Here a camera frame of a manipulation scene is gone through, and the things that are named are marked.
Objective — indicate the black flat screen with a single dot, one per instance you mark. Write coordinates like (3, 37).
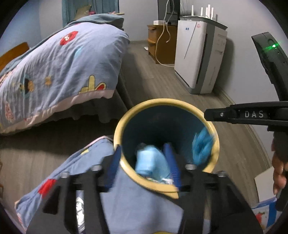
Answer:
(163, 10)

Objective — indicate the white air purifier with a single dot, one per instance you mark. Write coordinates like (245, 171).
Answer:
(193, 56)

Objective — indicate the bed with cartoon duvet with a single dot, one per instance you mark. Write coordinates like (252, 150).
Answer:
(67, 67)

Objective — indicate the teal bin with yellow rim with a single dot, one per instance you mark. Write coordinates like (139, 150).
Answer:
(162, 126)

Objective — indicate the green cushion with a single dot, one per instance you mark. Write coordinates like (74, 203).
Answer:
(82, 12)

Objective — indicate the white router with antennas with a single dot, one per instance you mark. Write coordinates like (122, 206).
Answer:
(202, 16)

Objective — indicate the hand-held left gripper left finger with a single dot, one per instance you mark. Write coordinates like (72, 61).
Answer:
(112, 171)

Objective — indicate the white board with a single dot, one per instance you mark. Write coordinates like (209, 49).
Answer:
(264, 186)

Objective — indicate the blue box with strawberry print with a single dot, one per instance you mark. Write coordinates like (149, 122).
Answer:
(265, 213)

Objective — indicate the teal curtain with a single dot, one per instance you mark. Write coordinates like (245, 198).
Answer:
(99, 7)

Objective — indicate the wooden nightstand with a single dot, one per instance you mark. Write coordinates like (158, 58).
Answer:
(164, 49)

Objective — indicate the small printed blue blanket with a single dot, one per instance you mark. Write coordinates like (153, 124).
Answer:
(139, 211)

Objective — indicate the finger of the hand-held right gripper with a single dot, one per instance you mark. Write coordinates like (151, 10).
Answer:
(219, 114)

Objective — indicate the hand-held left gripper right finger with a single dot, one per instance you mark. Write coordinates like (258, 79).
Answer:
(172, 166)

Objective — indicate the small white box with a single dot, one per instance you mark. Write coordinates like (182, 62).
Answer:
(159, 22)

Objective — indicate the silver foil wrapper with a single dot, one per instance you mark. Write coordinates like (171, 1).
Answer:
(80, 211)

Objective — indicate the person's right hand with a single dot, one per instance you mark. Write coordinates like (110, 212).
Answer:
(279, 171)

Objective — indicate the light blue face mask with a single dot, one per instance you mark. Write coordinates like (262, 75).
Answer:
(149, 162)

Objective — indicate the blue rubber glove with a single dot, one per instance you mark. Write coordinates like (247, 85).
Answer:
(202, 146)

